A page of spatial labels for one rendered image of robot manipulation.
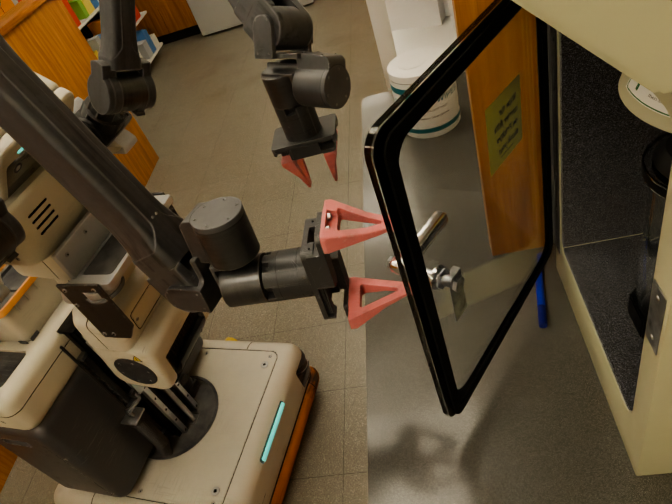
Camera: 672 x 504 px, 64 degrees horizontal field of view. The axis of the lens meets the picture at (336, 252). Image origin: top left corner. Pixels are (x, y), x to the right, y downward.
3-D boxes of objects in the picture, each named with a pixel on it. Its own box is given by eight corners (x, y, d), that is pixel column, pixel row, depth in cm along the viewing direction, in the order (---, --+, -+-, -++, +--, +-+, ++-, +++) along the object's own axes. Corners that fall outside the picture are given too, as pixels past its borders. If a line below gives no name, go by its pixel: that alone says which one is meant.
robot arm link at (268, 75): (274, 52, 78) (249, 72, 75) (310, 52, 74) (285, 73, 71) (291, 94, 82) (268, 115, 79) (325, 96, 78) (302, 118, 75)
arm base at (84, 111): (96, 95, 116) (64, 126, 108) (106, 70, 110) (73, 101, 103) (131, 120, 119) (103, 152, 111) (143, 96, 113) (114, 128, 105)
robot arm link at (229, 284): (234, 284, 66) (224, 318, 61) (213, 241, 62) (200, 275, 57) (287, 276, 64) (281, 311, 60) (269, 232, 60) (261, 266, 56)
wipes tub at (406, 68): (455, 101, 123) (445, 38, 113) (463, 130, 114) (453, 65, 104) (399, 114, 126) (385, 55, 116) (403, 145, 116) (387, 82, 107)
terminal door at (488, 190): (552, 250, 77) (544, -44, 51) (450, 423, 63) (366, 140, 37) (547, 248, 77) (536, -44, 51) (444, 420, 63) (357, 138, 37)
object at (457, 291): (471, 307, 54) (464, 268, 50) (460, 323, 52) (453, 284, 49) (453, 301, 55) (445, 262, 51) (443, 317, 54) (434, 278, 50)
